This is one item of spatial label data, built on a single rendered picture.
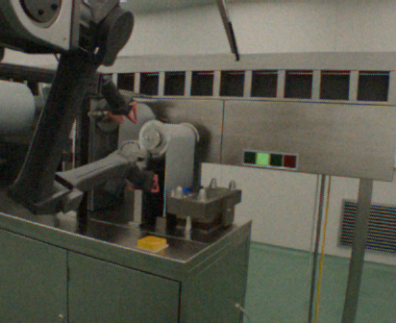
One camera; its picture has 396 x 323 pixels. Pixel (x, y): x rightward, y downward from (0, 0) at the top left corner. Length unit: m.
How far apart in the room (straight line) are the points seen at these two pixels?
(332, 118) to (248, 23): 2.87
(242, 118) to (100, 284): 0.91
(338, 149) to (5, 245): 1.49
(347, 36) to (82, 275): 3.40
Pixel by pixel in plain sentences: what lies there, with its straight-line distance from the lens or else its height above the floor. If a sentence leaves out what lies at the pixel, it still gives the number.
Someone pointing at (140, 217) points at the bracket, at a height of 0.93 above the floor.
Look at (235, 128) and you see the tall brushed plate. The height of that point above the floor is 1.31.
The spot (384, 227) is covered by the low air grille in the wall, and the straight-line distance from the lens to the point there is 3.96.
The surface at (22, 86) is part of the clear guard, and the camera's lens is 2.21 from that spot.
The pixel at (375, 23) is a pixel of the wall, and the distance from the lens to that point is 4.04.
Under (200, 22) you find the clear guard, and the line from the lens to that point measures 1.68.
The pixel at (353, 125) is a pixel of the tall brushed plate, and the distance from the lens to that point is 1.54.
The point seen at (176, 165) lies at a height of 1.14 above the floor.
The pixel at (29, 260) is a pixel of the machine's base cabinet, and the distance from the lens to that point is 1.65.
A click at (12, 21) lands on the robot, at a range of 0.42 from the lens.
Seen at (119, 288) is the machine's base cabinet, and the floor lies 0.73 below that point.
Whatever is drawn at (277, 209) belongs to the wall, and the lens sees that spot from 4.05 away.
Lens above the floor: 1.30
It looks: 5 degrees down
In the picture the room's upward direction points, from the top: 3 degrees clockwise
